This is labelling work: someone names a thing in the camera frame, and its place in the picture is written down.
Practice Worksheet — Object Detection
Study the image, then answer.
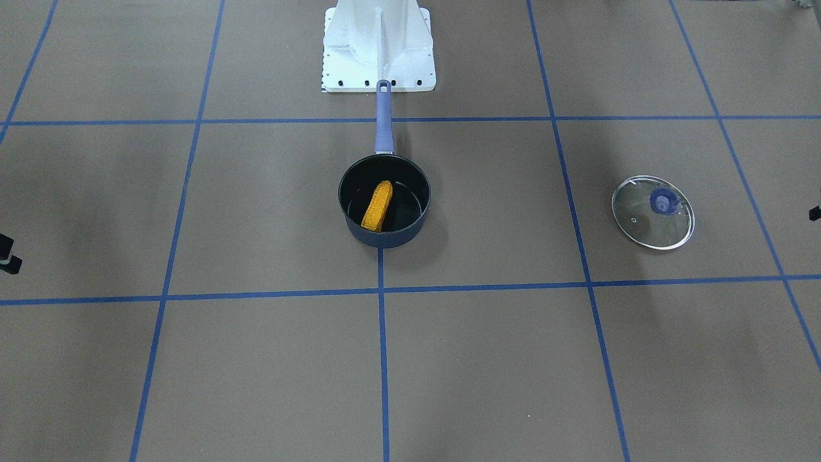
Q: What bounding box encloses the glass pot lid blue knob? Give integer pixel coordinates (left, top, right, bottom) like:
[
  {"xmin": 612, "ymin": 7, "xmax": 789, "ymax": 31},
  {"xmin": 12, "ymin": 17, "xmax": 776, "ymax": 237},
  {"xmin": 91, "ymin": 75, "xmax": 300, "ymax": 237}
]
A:
[{"xmin": 611, "ymin": 175, "xmax": 696, "ymax": 251}]

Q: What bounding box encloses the yellow toy corn cob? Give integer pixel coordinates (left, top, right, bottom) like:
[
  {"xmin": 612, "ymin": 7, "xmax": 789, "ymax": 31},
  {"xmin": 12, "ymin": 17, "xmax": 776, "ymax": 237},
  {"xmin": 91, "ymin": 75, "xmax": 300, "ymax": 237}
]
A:
[{"xmin": 360, "ymin": 180, "xmax": 393, "ymax": 233}]

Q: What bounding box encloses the dark blue saucepan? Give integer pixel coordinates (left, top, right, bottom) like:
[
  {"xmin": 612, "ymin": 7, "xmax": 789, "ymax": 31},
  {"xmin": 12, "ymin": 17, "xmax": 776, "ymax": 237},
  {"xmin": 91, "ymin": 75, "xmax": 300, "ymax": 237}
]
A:
[{"xmin": 337, "ymin": 80, "xmax": 432, "ymax": 248}]

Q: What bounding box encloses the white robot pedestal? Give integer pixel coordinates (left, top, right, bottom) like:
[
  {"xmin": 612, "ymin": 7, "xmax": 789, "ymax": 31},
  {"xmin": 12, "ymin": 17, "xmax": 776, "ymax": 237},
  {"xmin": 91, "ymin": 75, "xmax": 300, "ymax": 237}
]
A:
[{"xmin": 321, "ymin": 1, "xmax": 437, "ymax": 93}]

